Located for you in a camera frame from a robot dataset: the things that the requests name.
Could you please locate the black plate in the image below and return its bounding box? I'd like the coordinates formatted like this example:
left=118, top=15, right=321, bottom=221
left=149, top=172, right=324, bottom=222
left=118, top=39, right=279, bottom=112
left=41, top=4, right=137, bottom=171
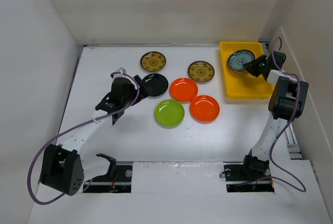
left=143, top=73, right=169, bottom=97

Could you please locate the blue white patterned plate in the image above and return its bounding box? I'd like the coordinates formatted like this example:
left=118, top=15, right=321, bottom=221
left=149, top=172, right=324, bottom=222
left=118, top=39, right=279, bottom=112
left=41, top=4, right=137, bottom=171
left=227, top=49, right=255, bottom=72

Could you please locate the green plate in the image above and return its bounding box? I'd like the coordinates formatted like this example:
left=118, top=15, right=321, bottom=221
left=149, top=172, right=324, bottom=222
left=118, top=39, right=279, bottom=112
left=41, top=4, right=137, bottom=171
left=154, top=99, right=185, bottom=128

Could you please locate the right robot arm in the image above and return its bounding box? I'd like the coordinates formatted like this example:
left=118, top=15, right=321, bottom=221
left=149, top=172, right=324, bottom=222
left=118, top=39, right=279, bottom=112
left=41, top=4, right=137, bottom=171
left=240, top=51, right=309, bottom=179

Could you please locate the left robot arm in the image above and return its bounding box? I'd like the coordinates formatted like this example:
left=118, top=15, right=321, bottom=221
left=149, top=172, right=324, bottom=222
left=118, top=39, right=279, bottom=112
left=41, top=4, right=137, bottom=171
left=40, top=71, right=150, bottom=196

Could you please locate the yellow plastic bin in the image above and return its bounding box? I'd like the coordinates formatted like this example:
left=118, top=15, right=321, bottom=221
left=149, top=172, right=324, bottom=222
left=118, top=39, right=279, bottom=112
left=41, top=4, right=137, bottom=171
left=220, top=42, right=274, bottom=99

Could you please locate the yellow patterned plate left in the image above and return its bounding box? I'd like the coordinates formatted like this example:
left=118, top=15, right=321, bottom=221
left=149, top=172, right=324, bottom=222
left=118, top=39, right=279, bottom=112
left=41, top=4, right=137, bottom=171
left=140, top=51, right=167, bottom=72

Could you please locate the yellow patterned plate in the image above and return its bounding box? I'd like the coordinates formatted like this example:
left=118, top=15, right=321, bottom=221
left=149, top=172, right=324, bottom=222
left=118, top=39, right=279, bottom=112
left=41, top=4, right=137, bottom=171
left=187, top=60, right=215, bottom=83
left=140, top=51, right=167, bottom=72

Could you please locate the orange plate upper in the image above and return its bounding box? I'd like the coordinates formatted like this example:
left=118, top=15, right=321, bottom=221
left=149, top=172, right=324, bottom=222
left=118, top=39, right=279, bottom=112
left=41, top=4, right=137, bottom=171
left=170, top=78, right=198, bottom=103

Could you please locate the orange plate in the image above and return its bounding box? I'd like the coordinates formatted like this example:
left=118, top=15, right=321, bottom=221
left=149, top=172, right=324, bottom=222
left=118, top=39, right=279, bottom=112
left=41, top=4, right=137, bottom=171
left=190, top=95, right=220, bottom=123
left=170, top=78, right=198, bottom=103

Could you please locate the yellow patterned plate right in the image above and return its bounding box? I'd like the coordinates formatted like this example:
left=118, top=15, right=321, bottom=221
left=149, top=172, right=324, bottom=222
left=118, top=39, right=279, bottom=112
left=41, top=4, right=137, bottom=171
left=187, top=60, right=215, bottom=83

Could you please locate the orange plate lower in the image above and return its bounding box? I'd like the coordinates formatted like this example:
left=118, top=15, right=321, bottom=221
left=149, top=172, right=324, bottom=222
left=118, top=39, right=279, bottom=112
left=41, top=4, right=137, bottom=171
left=190, top=95, right=220, bottom=123

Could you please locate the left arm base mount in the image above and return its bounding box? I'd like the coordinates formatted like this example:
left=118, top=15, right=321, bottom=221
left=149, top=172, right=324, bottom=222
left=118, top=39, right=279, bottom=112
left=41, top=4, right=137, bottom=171
left=82, top=153, right=133, bottom=193

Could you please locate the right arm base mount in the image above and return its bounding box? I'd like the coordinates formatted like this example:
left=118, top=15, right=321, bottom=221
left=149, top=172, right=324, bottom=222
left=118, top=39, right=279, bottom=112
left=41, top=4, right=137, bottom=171
left=220, top=153, right=275, bottom=193

